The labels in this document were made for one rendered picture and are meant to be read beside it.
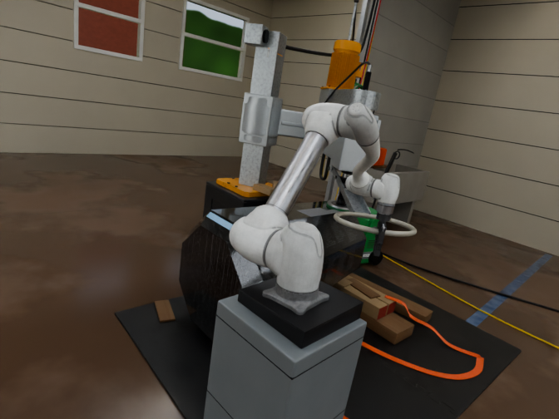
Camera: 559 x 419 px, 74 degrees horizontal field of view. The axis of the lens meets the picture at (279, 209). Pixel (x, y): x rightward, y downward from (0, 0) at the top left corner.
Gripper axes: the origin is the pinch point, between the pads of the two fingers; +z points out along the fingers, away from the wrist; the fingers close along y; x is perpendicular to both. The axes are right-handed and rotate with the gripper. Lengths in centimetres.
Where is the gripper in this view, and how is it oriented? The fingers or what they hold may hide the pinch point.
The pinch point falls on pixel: (377, 248)
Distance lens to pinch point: 209.3
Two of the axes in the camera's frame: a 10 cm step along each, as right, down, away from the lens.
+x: -9.8, -1.6, 0.9
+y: 1.2, -1.9, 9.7
